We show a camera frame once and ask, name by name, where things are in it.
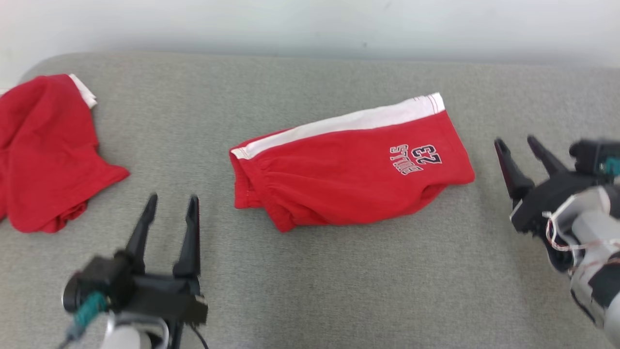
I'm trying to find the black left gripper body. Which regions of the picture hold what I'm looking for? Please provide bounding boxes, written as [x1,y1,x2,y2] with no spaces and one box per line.
[120,271,209,325]

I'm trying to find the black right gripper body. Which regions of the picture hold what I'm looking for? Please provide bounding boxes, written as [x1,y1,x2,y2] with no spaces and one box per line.
[510,173,617,237]

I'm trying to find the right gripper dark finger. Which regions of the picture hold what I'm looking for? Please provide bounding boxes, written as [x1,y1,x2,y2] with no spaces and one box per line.
[527,135,570,177]
[494,138,536,202]

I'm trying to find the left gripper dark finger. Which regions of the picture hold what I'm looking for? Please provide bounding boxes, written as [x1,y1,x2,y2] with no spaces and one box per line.
[124,193,159,274]
[172,195,202,281]

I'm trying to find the red Bulls shirt white sleeves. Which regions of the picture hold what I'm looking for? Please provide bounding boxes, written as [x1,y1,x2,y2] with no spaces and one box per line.
[0,74,130,234]

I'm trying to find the red shorts white side stripe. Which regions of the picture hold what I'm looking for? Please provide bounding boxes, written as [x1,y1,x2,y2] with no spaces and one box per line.
[229,92,476,233]

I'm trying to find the grey fabric sofa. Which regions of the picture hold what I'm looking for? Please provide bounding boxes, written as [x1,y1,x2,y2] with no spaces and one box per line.
[0,51,620,349]

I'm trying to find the right arm red white wires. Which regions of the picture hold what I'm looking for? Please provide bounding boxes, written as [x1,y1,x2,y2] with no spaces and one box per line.
[543,210,620,273]

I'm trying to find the left gripper thin black cable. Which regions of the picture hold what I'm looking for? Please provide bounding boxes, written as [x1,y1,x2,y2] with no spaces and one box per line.
[186,322,210,349]

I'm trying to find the left camera teal connector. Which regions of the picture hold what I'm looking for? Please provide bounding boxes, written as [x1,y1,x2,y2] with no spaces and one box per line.
[65,291,107,342]

